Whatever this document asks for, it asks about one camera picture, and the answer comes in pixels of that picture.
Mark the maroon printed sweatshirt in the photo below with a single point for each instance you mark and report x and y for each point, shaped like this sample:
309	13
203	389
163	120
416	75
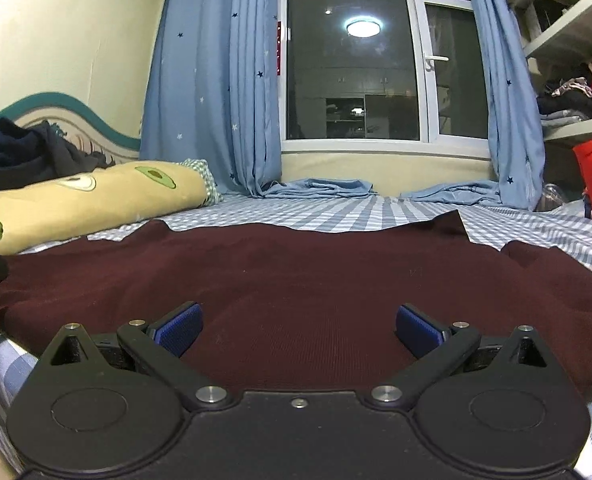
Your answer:
296	275

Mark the white framed window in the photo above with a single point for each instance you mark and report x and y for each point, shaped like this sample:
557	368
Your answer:
351	70

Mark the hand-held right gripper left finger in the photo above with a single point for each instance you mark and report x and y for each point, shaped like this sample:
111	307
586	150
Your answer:
181	330

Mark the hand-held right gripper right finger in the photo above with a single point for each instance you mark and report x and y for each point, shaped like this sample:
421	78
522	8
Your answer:
418	331

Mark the teal and cream headboard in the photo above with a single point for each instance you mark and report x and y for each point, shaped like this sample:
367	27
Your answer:
76	115

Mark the pile of dark clothes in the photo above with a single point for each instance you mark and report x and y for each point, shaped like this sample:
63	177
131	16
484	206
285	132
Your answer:
566	97

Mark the folded grey clothes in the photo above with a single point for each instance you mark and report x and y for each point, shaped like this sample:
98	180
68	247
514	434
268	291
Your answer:
563	116

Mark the dark grey garment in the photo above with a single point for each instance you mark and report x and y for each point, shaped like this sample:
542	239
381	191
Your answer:
71	152

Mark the navy blue garment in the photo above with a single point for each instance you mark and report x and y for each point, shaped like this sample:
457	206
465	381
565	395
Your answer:
6	155

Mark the blue star print curtain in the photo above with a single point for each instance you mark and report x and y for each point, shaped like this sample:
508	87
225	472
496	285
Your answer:
211	70
506	85

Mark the yellow avocado print pillow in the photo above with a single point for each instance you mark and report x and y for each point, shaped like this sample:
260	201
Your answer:
101	200

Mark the green checked pillow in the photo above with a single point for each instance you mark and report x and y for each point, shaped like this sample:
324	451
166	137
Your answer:
203	175

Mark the white shelf unit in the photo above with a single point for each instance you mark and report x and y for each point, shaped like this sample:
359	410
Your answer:
566	35

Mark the clear plastic bag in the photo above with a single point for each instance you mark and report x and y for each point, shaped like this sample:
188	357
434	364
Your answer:
555	196

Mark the red paper strip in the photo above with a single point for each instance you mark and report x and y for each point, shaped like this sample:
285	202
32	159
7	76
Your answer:
278	47

